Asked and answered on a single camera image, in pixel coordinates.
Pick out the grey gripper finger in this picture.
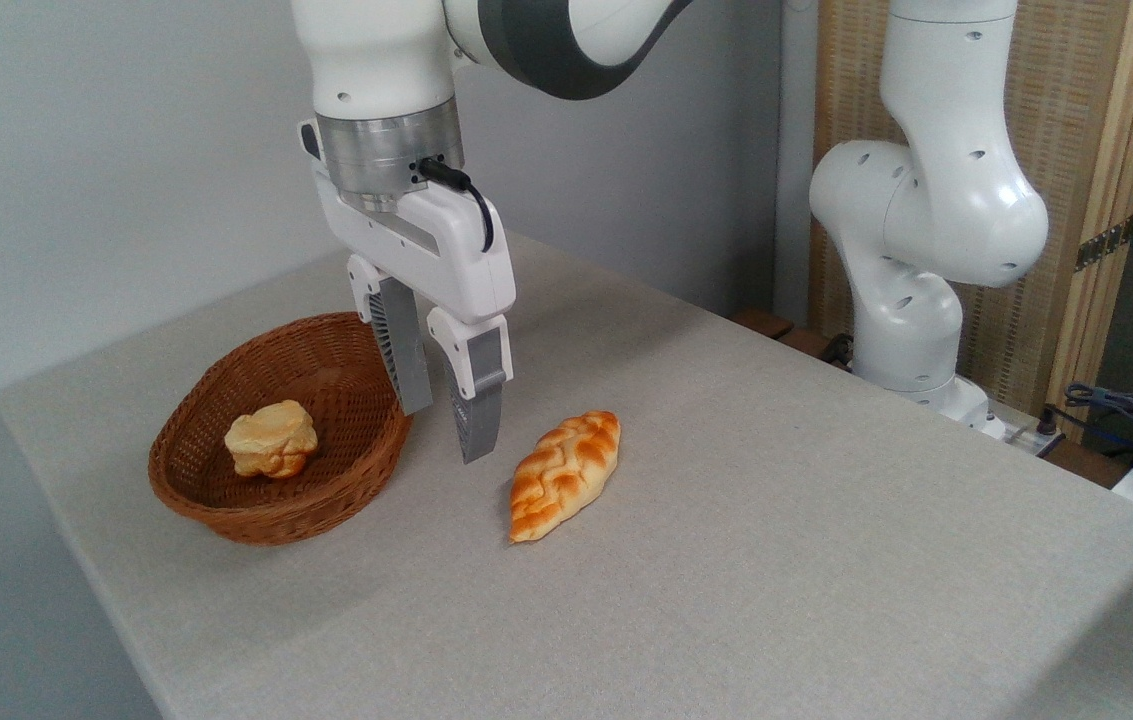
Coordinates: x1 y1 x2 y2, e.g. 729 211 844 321
426 306 514 465
346 253 434 417

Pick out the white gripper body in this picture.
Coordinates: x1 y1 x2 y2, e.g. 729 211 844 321
299 118 518 324

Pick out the braided golden bread loaf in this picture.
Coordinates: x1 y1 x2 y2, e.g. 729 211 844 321
509 410 621 544

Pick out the brown wicker basket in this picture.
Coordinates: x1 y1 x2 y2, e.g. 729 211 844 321
148 312 414 547

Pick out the round pale bread roll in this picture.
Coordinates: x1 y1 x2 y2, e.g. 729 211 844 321
224 400 319 480

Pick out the brown wooden block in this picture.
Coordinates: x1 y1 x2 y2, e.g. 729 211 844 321
731 308 795 342

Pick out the metal screen hinge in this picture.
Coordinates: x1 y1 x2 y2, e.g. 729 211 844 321
1074 214 1133 272

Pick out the wooden rattan folding screen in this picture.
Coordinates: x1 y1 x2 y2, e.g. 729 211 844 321
811 0 1133 441

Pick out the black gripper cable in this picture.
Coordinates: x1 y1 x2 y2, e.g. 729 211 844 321
417 156 496 254

